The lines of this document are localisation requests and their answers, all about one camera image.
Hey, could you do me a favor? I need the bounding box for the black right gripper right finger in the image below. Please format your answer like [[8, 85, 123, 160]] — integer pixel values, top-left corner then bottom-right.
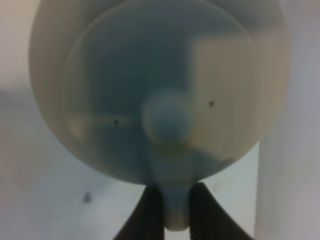
[[189, 182, 253, 240]]

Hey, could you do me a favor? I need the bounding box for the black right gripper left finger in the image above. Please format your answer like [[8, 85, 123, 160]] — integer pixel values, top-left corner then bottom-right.
[[114, 186, 165, 240]]

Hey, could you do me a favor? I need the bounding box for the beige ceramic teapot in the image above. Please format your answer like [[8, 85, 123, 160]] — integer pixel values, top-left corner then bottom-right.
[[29, 0, 290, 231]]

